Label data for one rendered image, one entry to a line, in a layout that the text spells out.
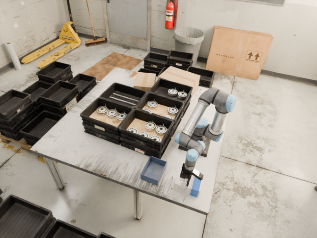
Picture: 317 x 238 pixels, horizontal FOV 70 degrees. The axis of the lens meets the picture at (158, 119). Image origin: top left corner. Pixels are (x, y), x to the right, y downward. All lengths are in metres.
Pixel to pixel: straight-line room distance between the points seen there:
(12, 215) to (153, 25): 4.13
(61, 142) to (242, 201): 1.97
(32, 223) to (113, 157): 0.77
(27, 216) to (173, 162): 1.23
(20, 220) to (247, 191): 2.22
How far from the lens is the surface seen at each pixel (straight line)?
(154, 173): 1.90
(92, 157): 2.06
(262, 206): 2.84
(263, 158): 3.27
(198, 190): 1.76
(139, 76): 2.71
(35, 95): 3.52
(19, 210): 2.22
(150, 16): 5.01
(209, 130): 1.92
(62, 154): 2.15
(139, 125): 2.08
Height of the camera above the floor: 2.27
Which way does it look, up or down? 42 degrees down
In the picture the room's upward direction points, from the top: 4 degrees clockwise
